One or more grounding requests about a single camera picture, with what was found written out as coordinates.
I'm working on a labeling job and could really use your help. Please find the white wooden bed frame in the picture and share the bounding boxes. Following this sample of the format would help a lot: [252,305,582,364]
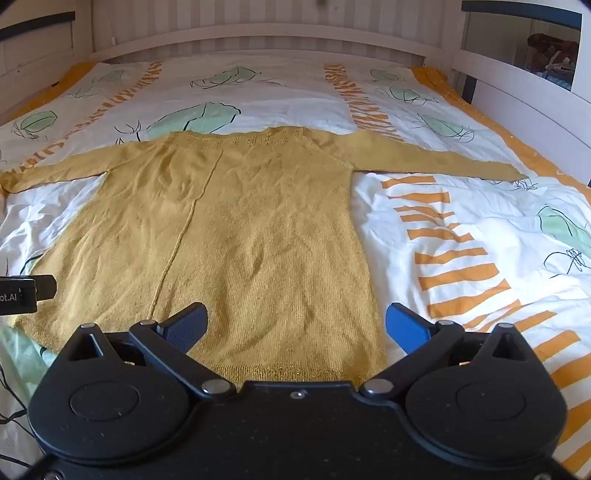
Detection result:
[0,0,591,160]

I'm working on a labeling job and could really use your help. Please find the leaf printed duvet cover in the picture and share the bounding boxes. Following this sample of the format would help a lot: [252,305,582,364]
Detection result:
[0,54,591,480]

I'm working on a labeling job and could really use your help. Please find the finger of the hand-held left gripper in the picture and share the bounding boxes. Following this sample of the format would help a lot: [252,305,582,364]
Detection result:
[35,274,57,302]

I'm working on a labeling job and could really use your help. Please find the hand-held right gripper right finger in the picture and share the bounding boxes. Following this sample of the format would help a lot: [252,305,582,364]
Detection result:
[359,302,539,400]

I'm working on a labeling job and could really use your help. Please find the mustard yellow knit sweater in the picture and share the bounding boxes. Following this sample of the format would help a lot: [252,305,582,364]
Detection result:
[0,126,529,387]

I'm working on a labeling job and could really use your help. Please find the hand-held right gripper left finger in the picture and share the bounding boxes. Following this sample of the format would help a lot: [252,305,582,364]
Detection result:
[60,302,236,400]

